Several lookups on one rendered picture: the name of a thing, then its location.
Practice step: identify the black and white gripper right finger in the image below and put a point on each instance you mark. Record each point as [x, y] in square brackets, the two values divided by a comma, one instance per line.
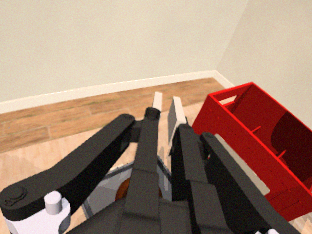
[239, 203]

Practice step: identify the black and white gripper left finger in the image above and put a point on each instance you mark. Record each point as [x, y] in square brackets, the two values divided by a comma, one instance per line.
[44, 203]

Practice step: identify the dark red crate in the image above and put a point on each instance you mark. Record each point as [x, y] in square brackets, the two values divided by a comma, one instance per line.
[287, 190]

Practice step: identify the brown bottle with red label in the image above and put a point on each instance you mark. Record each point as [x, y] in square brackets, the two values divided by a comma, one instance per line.
[122, 190]

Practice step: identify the grey tray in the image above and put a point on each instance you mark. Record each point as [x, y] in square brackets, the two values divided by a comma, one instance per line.
[105, 192]

